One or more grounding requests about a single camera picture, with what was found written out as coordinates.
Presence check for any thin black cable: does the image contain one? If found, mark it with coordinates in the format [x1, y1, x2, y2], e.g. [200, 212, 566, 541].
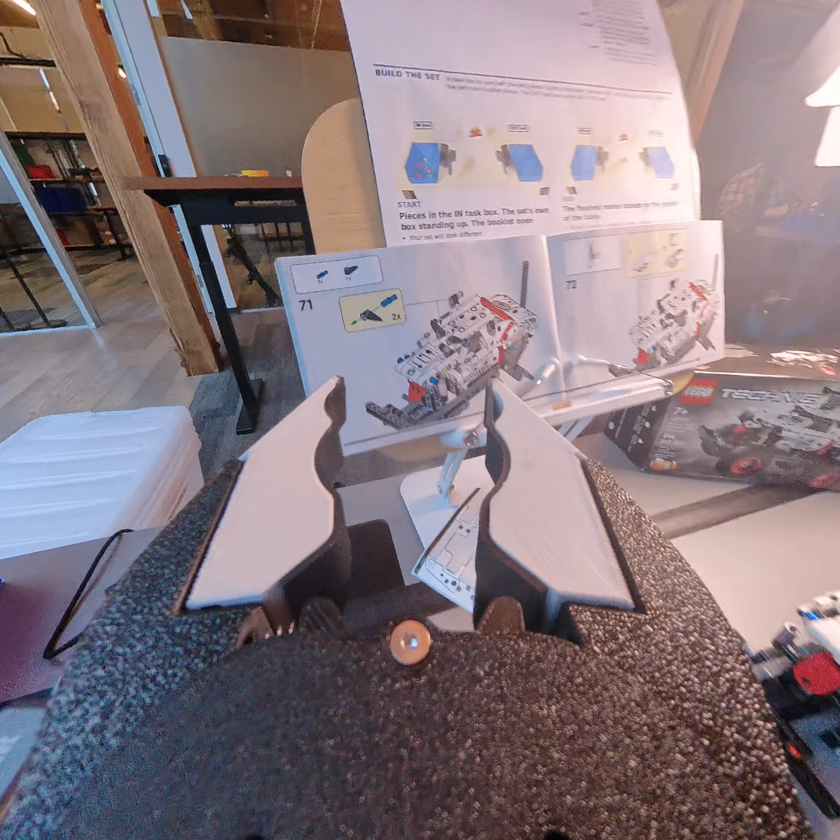
[42, 528, 135, 660]

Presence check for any metal storage shelf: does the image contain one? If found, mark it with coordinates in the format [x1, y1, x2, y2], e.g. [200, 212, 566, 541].
[0, 128, 132, 257]

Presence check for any printed task instruction sheet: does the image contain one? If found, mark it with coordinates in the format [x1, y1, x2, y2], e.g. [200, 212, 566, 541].
[341, 0, 703, 250]

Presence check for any open lego instruction booklet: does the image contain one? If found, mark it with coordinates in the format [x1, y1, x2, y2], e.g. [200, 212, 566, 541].
[276, 220, 726, 457]

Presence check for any white book stand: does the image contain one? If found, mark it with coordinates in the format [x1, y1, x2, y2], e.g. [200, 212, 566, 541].
[397, 354, 680, 546]

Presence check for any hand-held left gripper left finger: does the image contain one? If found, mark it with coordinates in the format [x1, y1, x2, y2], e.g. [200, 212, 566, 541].
[185, 375, 355, 614]

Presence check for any white ribbed plastic container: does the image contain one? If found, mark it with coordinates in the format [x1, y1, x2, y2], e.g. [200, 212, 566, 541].
[0, 406, 204, 559]

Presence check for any frosted glass partition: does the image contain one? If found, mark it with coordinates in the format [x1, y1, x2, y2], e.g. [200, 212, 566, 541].
[161, 36, 358, 178]

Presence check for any white lego truck model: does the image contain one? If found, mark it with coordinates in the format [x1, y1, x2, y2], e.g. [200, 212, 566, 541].
[745, 591, 840, 815]

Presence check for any lego set box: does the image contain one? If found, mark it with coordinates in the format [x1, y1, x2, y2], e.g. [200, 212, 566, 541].
[604, 344, 840, 493]

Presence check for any wooden desk with black legs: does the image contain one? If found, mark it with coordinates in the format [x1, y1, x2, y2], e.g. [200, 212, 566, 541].
[125, 174, 316, 434]

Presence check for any wooden support post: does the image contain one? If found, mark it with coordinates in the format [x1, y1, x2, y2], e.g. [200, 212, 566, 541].
[33, 0, 221, 376]

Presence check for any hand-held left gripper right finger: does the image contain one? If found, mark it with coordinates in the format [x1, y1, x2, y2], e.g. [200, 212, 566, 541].
[474, 379, 636, 614]

